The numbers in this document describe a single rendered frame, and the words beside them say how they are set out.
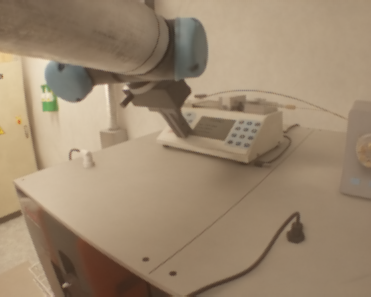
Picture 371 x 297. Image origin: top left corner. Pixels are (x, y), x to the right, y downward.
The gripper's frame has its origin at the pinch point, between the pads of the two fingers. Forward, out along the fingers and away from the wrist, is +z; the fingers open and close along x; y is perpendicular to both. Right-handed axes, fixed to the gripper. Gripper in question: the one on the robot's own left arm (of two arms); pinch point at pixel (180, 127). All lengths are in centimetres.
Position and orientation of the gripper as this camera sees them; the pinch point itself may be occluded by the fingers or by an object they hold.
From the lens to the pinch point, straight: 58.9
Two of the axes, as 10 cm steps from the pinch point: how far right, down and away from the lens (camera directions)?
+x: 7.3, 1.6, -6.6
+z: 4.5, 6.2, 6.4
